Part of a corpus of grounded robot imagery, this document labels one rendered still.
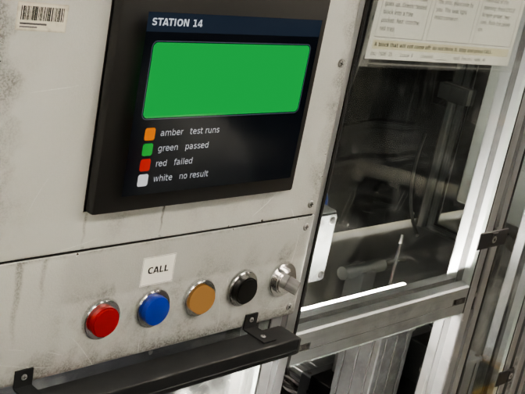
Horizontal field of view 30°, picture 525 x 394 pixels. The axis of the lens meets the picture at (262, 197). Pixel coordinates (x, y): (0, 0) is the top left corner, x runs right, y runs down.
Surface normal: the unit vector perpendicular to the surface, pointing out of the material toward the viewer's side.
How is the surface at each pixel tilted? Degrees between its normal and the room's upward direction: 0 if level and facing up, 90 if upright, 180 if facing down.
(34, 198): 90
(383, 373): 90
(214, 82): 90
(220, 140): 90
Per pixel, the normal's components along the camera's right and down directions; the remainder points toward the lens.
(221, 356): 0.18, -0.93
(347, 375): -0.70, 0.10
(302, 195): 0.68, 0.35
